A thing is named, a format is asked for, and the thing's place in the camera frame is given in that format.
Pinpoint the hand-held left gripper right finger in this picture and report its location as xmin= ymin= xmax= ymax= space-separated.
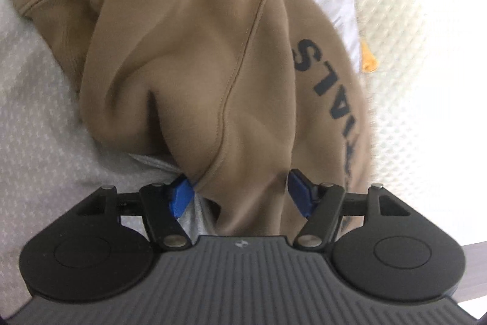
xmin=287 ymin=168 xmax=414 ymax=250

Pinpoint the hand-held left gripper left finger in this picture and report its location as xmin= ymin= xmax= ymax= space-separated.
xmin=77 ymin=174 xmax=195 ymax=250

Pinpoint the brown zip hoodie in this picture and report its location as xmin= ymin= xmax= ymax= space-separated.
xmin=0 ymin=0 xmax=375 ymax=236

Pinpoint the yellow cloth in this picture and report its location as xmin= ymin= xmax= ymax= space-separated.
xmin=359 ymin=41 xmax=380 ymax=73

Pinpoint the cream quilted headboard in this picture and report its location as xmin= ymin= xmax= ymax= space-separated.
xmin=337 ymin=0 xmax=487 ymax=246

